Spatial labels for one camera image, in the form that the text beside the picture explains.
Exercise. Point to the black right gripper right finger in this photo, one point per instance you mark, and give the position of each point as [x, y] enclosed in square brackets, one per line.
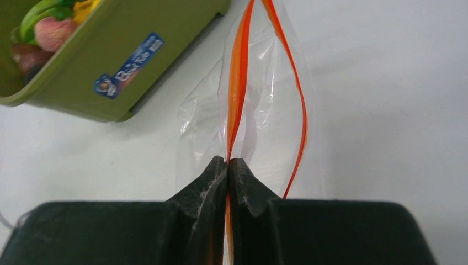
[267, 229]

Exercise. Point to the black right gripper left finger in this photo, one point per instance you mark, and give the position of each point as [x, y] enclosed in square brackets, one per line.
[188, 228]

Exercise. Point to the clear zip bag orange zipper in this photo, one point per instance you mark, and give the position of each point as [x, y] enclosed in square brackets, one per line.
[258, 104]

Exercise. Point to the pink toy peach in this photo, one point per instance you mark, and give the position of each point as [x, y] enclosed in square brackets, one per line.
[50, 33]

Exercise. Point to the yellow toy bell pepper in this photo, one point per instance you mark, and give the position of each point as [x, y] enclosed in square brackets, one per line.
[82, 9]

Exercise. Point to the olive green plastic bin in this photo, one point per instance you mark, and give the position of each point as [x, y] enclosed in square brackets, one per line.
[111, 60]

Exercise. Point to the dark red toy fruit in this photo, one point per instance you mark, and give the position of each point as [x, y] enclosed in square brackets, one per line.
[28, 56]

